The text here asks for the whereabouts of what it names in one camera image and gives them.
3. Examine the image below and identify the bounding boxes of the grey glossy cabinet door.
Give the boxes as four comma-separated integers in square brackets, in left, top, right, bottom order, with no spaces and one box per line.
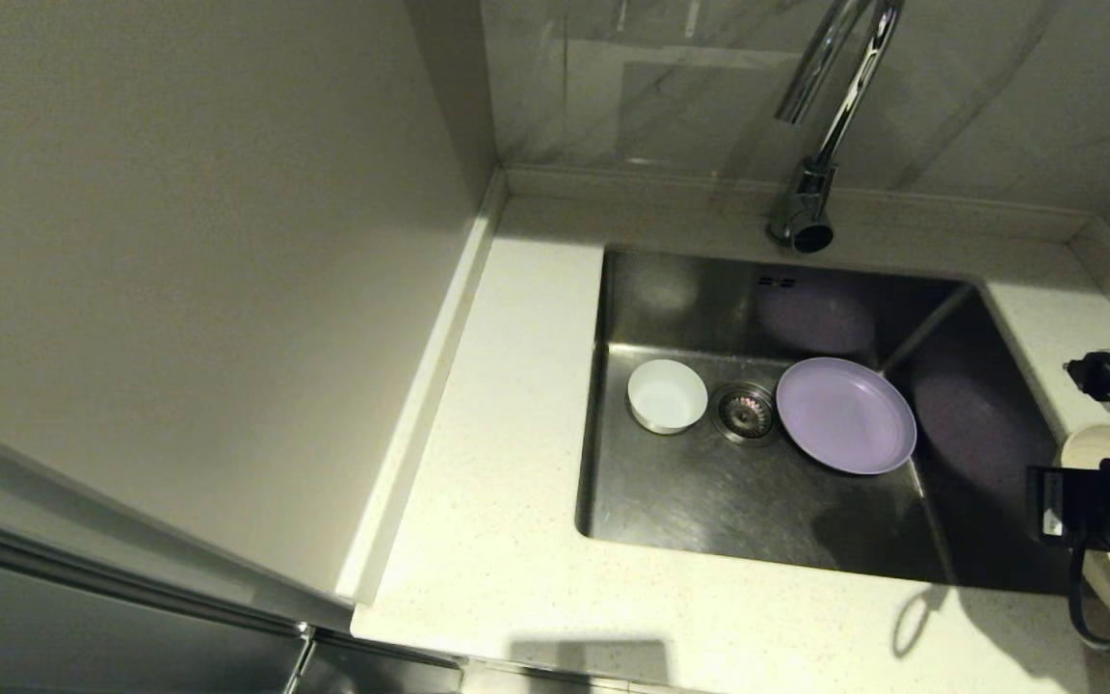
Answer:
[0,540,464,694]

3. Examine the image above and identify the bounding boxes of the chrome kitchen faucet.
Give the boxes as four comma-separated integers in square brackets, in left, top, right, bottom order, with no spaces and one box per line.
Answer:
[767,0,906,254]

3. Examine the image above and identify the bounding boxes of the metal door trim strip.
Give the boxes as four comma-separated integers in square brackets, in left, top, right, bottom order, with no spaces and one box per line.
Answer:
[0,516,315,642]

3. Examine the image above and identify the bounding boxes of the purple plastic plate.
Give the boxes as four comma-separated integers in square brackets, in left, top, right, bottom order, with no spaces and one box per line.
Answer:
[775,357,918,476]

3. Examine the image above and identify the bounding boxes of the metal sink drain strainer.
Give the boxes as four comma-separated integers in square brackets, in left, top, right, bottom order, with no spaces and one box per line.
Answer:
[709,382,780,446]

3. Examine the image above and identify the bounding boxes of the white edge trim strip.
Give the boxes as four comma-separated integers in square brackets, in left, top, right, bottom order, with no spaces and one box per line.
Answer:
[335,166,510,610]

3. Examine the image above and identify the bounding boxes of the stainless steel sink basin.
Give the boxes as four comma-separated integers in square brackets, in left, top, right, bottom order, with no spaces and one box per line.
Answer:
[574,241,1110,603]

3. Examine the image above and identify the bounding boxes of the tall beige cabinet side panel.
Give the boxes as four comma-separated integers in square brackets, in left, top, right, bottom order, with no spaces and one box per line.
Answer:
[0,0,500,627]

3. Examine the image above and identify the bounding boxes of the small white bowl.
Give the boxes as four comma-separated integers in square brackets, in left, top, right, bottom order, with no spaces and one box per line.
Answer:
[626,359,709,436]

